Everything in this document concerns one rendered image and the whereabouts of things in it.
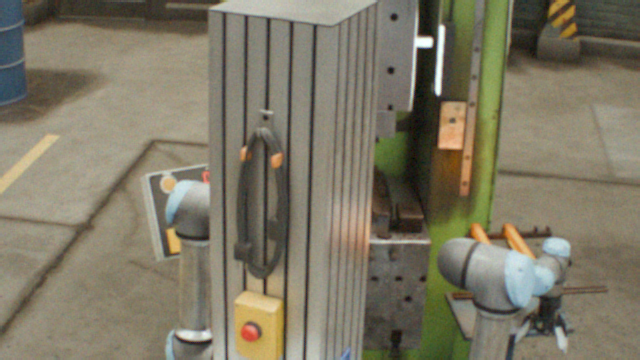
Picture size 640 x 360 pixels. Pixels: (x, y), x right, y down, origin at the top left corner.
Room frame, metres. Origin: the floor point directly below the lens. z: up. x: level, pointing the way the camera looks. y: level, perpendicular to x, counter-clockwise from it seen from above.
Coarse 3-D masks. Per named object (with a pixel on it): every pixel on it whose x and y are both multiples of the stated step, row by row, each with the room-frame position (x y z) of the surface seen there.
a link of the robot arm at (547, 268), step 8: (544, 256) 2.28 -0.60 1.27; (552, 256) 2.27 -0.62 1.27; (536, 264) 2.23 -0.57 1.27; (544, 264) 2.23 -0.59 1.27; (552, 264) 2.24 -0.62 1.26; (560, 264) 2.26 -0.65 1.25; (536, 272) 2.19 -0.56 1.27; (544, 272) 2.19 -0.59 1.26; (552, 272) 2.20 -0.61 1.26; (560, 272) 2.25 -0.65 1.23; (536, 280) 2.18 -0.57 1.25; (544, 280) 2.17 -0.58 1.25; (552, 280) 2.19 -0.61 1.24; (536, 288) 2.18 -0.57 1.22; (544, 288) 2.17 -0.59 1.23
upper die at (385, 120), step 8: (384, 112) 3.08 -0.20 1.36; (392, 112) 3.08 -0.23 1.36; (376, 120) 3.08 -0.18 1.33; (384, 120) 3.08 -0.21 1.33; (392, 120) 3.08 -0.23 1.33; (376, 128) 3.08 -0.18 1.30; (384, 128) 3.08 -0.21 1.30; (392, 128) 3.08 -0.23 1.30; (376, 136) 3.08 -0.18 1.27; (384, 136) 3.08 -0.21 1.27; (392, 136) 3.08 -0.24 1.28
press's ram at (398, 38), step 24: (384, 0) 3.08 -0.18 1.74; (408, 0) 3.08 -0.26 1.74; (384, 24) 3.08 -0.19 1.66; (408, 24) 3.08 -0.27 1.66; (384, 48) 3.08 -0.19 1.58; (408, 48) 3.08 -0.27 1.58; (384, 72) 3.08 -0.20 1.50; (408, 72) 3.08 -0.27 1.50; (384, 96) 3.08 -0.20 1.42; (408, 96) 3.08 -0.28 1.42
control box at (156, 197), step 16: (144, 176) 2.88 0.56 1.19; (160, 176) 2.88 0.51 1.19; (176, 176) 2.90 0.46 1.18; (192, 176) 2.92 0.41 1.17; (208, 176) 2.94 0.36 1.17; (144, 192) 2.89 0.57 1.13; (160, 192) 2.85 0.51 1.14; (160, 208) 2.83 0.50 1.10; (160, 224) 2.80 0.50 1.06; (160, 240) 2.77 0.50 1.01; (160, 256) 2.76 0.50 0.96; (176, 256) 2.77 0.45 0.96
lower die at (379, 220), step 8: (376, 168) 3.47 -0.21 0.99; (376, 184) 3.32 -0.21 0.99; (376, 192) 3.25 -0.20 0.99; (376, 200) 3.18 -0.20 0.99; (384, 200) 3.18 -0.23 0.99; (376, 208) 3.12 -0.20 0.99; (384, 208) 3.12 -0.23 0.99; (376, 216) 3.08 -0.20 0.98; (384, 216) 3.08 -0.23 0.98; (376, 224) 3.08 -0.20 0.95; (384, 224) 3.08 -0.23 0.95; (376, 232) 3.08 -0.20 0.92; (384, 232) 3.08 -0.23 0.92
